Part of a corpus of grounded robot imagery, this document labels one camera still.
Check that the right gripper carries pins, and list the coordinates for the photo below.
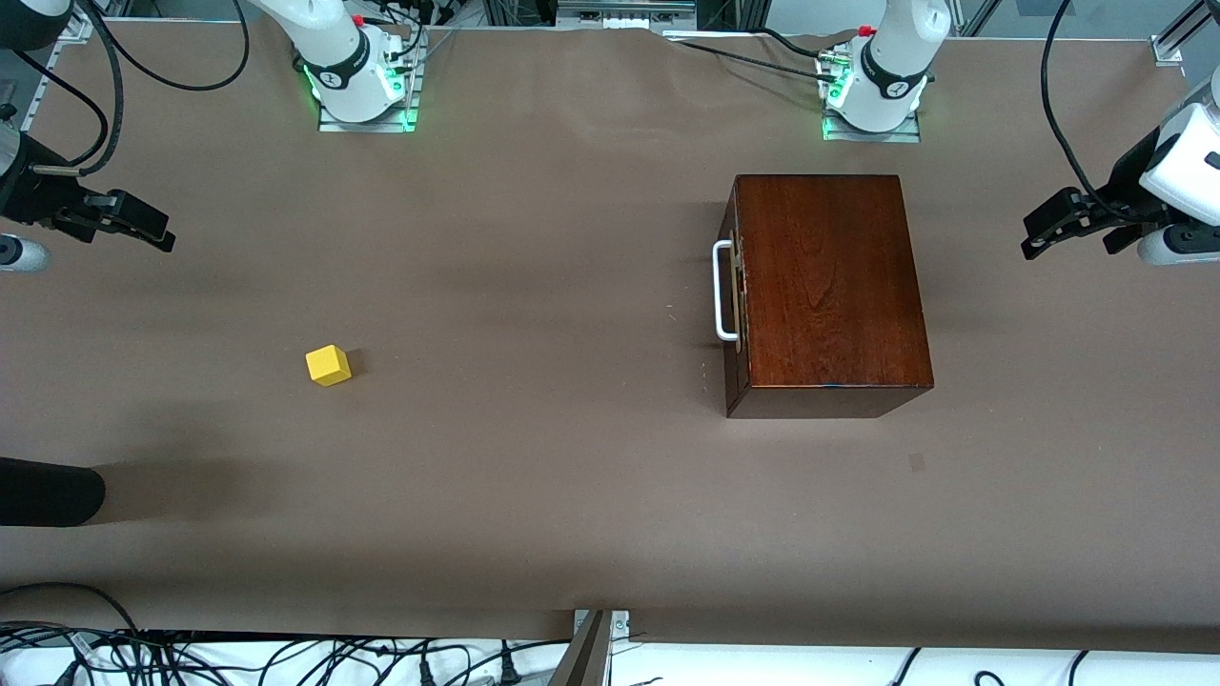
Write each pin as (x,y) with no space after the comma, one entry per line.
(29,195)

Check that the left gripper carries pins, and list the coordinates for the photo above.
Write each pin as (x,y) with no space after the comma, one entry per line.
(1125,184)

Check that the yellow cube block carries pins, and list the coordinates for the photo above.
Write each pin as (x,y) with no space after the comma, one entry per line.
(329,367)

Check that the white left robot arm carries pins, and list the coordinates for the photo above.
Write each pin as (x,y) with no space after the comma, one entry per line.
(891,67)

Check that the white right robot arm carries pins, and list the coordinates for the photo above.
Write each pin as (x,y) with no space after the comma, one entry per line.
(334,48)

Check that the dark brown wooden cabinet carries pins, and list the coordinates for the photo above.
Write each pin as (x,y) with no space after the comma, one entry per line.
(829,286)

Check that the black ribbed foam pole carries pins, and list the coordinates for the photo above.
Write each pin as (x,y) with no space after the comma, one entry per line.
(48,493)

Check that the brown paper table cover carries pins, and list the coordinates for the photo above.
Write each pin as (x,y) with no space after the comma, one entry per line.
(477,476)

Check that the black power plug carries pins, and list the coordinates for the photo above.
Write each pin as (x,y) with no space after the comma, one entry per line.
(428,673)
(508,673)

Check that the dark metal strut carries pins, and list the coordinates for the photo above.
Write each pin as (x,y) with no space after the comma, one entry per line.
(583,662)

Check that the aluminium table edge rail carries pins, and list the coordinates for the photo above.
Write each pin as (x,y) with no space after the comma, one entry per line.
(34,86)

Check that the silver metal corner bracket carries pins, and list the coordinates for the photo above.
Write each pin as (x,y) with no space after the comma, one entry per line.
(620,624)
(1168,50)

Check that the aluminium frame strut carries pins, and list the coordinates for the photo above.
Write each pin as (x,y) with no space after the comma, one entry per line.
(1191,24)

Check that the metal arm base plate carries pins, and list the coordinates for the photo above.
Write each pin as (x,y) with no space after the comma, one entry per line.
(872,136)
(372,127)

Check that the aluminium frame profile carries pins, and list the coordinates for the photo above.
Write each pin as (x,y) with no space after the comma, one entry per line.
(624,17)

